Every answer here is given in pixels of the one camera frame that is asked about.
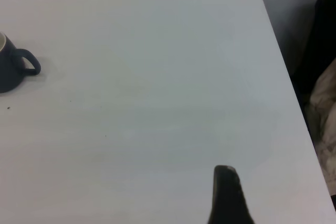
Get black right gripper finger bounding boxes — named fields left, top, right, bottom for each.
left=207, top=165, right=255, bottom=224

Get crumpled beige cloth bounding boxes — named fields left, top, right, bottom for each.
left=306, top=58, right=336, bottom=196

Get dark blue ceramic mug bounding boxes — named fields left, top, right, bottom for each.
left=0, top=31, right=42, bottom=94

